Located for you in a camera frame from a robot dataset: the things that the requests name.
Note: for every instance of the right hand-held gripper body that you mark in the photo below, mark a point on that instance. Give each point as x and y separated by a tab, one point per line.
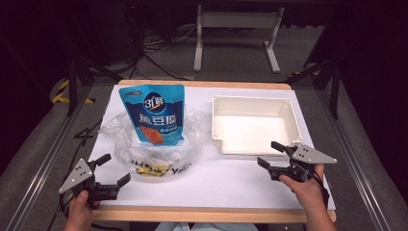
308	155

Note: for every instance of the person's legs in jeans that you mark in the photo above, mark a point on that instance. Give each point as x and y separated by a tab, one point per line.
205	227

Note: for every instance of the white table sheet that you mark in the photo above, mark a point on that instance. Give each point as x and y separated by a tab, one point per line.
224	184

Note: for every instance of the blue snack pouch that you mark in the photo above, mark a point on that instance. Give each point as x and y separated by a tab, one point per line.
155	112

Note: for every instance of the yellow black hazard tape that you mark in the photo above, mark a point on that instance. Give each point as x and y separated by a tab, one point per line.
62	91

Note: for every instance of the white plastic box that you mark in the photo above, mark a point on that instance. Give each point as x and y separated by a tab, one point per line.
253	131

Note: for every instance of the white metal desk frame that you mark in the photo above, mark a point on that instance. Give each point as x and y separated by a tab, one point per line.
237	20

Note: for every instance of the black metal stand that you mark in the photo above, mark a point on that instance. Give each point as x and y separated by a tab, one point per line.
73	86
335	93

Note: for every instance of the person's left hand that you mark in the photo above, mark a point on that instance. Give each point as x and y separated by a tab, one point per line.
81	210

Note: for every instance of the aluminium floor rail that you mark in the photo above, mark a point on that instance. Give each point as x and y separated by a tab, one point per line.
48	157
356	166

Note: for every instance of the clear plastic bag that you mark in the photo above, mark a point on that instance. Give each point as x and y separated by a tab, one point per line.
160	160

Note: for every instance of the person's right hand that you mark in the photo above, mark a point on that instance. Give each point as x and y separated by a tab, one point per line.
304	191

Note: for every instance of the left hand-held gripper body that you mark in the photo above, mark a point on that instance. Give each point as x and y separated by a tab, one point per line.
77	175

